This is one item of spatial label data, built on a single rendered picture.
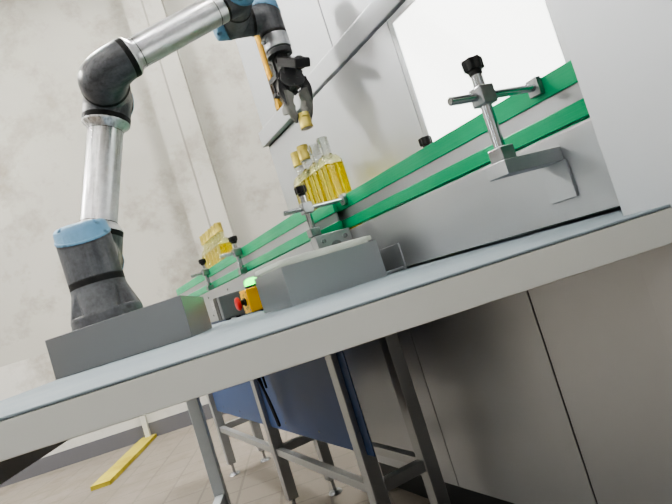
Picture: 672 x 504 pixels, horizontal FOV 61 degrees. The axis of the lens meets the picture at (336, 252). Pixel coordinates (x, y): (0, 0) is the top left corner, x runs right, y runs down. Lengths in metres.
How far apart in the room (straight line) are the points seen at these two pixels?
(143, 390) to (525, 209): 0.64
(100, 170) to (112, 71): 0.24
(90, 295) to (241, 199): 3.64
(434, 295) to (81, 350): 0.90
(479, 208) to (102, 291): 0.78
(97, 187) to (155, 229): 3.46
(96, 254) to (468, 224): 0.77
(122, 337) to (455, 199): 0.71
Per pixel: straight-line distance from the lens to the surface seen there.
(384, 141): 1.52
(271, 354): 0.51
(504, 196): 0.97
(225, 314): 1.96
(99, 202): 1.50
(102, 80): 1.48
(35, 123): 5.42
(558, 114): 0.90
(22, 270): 5.27
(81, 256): 1.32
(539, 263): 0.55
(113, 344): 1.27
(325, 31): 1.77
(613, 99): 0.63
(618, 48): 0.62
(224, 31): 1.68
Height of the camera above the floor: 0.78
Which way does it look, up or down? 2 degrees up
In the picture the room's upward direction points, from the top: 17 degrees counter-clockwise
